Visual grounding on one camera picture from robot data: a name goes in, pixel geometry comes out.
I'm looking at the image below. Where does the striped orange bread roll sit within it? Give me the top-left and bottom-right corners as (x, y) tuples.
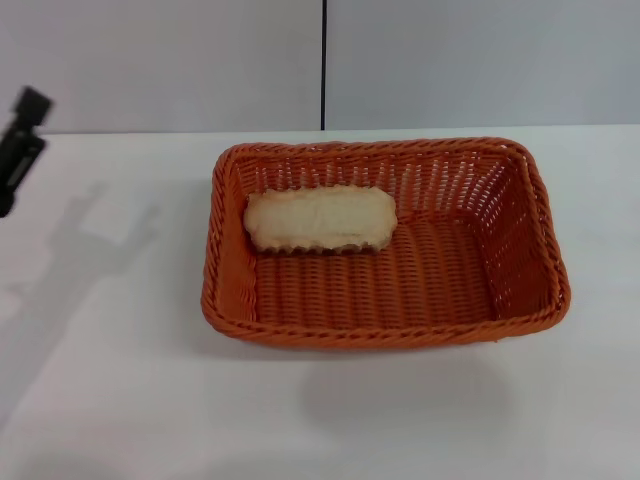
(243, 184), (399, 257)

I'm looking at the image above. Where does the orange woven plastic basket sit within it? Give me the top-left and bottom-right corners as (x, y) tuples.
(200, 137), (573, 354)

